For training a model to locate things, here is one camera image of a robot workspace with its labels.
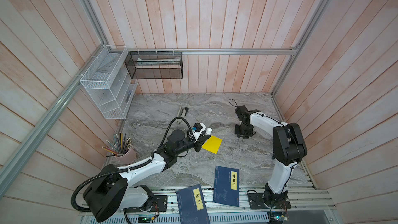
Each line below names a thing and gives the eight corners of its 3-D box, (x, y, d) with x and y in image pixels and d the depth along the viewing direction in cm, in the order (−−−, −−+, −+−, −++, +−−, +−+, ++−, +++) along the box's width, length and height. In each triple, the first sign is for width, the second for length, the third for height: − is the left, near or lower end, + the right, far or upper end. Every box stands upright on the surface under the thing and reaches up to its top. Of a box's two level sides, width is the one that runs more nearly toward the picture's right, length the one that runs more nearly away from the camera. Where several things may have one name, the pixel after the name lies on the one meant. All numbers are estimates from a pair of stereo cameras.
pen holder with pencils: (113, 164, 88) (100, 153, 75) (120, 146, 95) (108, 132, 83) (136, 164, 88) (126, 153, 75) (141, 146, 95) (133, 133, 83)
